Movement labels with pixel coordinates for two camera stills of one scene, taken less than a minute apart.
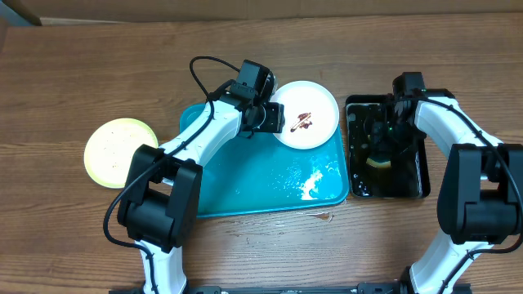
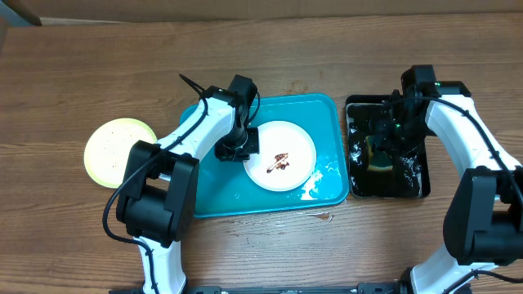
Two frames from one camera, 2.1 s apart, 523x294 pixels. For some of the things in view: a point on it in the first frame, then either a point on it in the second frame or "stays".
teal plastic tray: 261,172 stays
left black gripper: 276,119 → 223,154
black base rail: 347,288 stays
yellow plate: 110,146 stays
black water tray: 385,159 stays
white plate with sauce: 311,114 → 286,158
